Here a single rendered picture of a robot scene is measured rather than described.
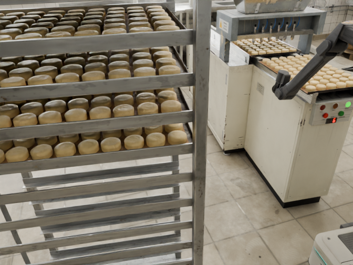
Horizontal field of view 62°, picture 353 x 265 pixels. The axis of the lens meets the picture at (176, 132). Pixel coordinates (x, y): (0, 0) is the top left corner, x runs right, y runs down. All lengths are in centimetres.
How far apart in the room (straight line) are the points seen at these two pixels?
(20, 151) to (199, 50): 50
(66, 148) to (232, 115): 184
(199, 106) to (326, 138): 144
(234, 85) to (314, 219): 110
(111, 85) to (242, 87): 182
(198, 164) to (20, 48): 45
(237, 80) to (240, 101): 18
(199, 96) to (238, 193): 174
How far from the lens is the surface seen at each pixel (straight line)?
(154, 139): 76
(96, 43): 62
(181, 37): 62
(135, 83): 64
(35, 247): 96
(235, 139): 259
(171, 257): 174
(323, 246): 181
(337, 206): 245
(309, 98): 178
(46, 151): 79
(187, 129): 84
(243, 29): 233
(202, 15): 59
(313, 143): 199
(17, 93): 68
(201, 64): 62
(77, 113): 73
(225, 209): 220
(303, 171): 209
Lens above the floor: 155
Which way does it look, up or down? 31 degrees down
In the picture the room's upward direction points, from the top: 2 degrees counter-clockwise
